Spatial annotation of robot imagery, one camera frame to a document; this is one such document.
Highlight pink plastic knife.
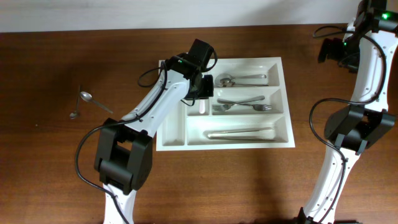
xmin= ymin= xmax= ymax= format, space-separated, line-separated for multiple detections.
xmin=199 ymin=100 xmax=206 ymax=114

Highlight silver tablespoon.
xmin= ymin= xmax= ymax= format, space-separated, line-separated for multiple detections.
xmin=215 ymin=73 xmax=267 ymax=84
xmin=215 ymin=80 xmax=267 ymax=88

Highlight silver fork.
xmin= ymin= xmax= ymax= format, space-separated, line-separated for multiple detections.
xmin=212 ymin=95 xmax=265 ymax=112
xmin=217 ymin=99 xmax=272 ymax=111

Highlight long metal tweezers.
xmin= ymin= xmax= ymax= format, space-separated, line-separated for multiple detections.
xmin=204 ymin=128 xmax=274 ymax=141

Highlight silver teaspoon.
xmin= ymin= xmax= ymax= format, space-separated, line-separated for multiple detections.
xmin=80 ymin=91 xmax=113 ymax=113

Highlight small dark teaspoon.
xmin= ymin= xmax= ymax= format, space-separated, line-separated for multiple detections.
xmin=69 ymin=85 xmax=81 ymax=119

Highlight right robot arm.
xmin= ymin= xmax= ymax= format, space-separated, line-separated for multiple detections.
xmin=294 ymin=0 xmax=397 ymax=224

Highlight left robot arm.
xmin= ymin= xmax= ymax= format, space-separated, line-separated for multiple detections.
xmin=94 ymin=39 xmax=217 ymax=223

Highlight white plastic cutlery tray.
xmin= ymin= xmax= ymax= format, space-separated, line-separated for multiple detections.
xmin=156 ymin=57 xmax=295 ymax=151

